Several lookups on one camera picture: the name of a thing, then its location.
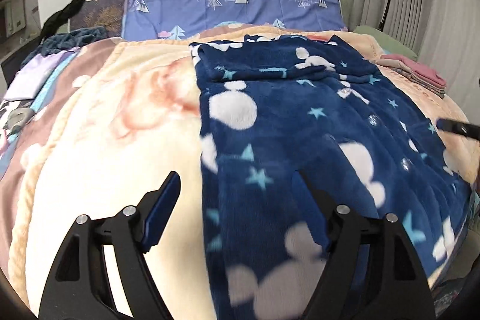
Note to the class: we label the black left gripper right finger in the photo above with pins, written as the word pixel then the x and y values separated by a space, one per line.
pixel 372 270

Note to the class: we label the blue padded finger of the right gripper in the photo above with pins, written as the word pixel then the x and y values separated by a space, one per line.
pixel 461 129

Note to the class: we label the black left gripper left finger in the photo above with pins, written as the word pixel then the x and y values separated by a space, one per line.
pixel 100 271

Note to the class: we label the navy star fleece onesie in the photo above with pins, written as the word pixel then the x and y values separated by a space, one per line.
pixel 281 116

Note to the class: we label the stack of folded pink cloths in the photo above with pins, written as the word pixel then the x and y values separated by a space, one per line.
pixel 416 72

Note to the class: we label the green pillow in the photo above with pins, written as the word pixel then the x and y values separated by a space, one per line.
pixel 389 44

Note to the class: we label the peach fleece blanket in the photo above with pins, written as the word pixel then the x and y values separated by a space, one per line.
pixel 110 136

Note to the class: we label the patterned bed sheet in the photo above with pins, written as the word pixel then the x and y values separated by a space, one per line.
pixel 14 116

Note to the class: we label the lilac folded cloth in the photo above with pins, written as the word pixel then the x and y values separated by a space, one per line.
pixel 30 79

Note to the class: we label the dark teal knitted throw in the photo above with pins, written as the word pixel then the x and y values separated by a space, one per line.
pixel 66 41

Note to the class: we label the black garment on headboard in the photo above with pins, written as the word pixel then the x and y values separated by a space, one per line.
pixel 59 18

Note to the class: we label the dark floral pillow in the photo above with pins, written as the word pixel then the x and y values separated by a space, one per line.
pixel 95 13

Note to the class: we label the purple tree print pillow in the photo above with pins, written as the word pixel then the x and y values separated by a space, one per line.
pixel 180 19

